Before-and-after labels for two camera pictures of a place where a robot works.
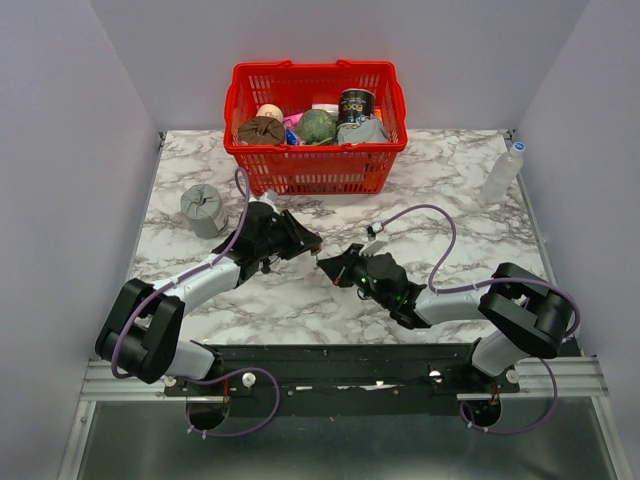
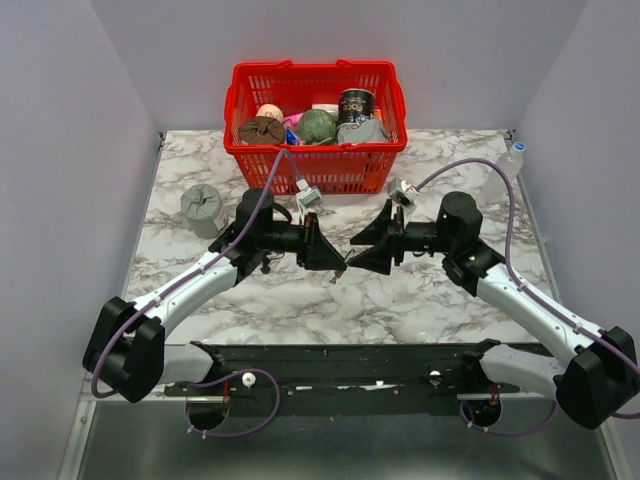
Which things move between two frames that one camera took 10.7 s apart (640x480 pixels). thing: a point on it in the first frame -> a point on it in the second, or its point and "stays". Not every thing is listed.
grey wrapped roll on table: [200, 205] stays
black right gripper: [338, 268] -> [390, 238]
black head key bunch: [266, 266] stays
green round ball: [317, 127] stays
